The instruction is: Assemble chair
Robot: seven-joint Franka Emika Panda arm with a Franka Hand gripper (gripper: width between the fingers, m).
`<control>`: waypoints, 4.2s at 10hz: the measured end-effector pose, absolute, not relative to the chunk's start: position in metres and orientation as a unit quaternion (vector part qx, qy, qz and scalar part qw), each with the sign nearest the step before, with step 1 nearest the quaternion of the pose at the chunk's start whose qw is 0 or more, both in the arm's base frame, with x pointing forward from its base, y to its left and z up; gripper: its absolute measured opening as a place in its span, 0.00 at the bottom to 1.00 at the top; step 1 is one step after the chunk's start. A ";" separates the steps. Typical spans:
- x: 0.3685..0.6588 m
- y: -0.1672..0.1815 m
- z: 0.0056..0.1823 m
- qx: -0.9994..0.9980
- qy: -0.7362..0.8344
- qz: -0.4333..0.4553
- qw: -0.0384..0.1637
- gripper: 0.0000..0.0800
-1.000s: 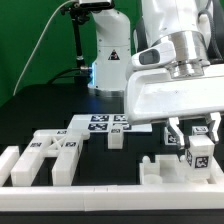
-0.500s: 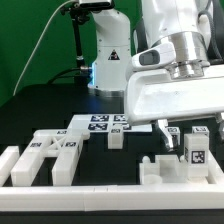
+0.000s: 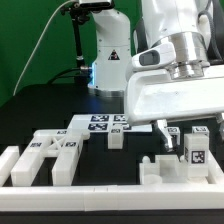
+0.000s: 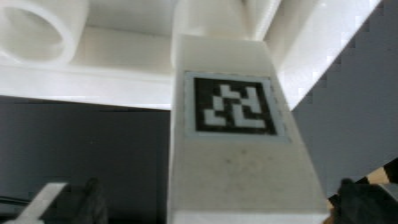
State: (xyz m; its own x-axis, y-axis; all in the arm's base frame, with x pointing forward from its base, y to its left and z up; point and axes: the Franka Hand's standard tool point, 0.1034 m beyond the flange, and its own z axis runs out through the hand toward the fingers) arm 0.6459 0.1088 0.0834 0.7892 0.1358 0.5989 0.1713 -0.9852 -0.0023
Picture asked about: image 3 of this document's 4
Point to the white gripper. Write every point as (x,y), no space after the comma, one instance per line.
(151,94)

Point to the white chair seat block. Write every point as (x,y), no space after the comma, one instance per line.
(171,169)

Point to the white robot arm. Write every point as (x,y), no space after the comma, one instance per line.
(170,68)

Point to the white cube nut right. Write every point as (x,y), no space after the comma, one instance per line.
(200,130)

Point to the white cube nut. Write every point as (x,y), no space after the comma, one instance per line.
(200,130)
(175,133)

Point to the white cube nut left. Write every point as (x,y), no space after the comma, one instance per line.
(175,133)

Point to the white U-shaped border fence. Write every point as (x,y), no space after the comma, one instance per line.
(111,198)

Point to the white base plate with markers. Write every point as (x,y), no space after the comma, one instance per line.
(101,123)

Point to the white chair back frame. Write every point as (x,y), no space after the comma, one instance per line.
(65,145)

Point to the black camera stand pole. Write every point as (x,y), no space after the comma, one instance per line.
(79,16)

